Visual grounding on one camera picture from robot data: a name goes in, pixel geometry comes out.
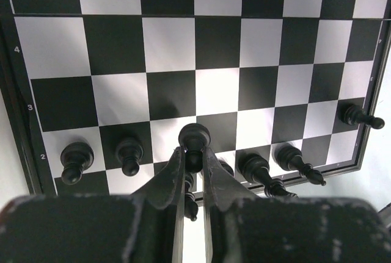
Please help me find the black pawn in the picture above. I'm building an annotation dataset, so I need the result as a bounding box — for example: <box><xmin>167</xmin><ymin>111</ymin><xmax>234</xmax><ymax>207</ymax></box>
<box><xmin>60</xmin><ymin>142</ymin><xmax>94</xmax><ymax>185</ymax></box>
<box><xmin>115</xmin><ymin>137</ymin><xmax>144</xmax><ymax>176</ymax></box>
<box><xmin>178</xmin><ymin>123</ymin><xmax>211</xmax><ymax>173</ymax></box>

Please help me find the black chess piece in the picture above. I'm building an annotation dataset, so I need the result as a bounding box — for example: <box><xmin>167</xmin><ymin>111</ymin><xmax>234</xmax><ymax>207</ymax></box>
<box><xmin>342</xmin><ymin>104</ymin><xmax>385</xmax><ymax>129</ymax></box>
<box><xmin>274</xmin><ymin>145</ymin><xmax>326</xmax><ymax>186</ymax></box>
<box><xmin>238</xmin><ymin>153</ymin><xmax>298</xmax><ymax>198</ymax></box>
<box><xmin>219</xmin><ymin>160</ymin><xmax>235</xmax><ymax>176</ymax></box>
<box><xmin>184</xmin><ymin>173</ymin><xmax>199</xmax><ymax>222</ymax></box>

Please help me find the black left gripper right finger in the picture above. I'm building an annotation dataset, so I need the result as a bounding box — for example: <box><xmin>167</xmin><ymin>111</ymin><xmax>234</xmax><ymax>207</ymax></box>
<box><xmin>203</xmin><ymin>147</ymin><xmax>390</xmax><ymax>262</ymax></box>

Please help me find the black and white chessboard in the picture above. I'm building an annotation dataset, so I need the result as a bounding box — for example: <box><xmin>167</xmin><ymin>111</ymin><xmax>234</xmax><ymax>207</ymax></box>
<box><xmin>1</xmin><ymin>0</ymin><xmax>390</xmax><ymax>195</ymax></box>

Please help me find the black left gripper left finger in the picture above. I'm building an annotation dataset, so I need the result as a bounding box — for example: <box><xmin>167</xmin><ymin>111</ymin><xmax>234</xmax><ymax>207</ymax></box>
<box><xmin>1</xmin><ymin>146</ymin><xmax>185</xmax><ymax>262</ymax></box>

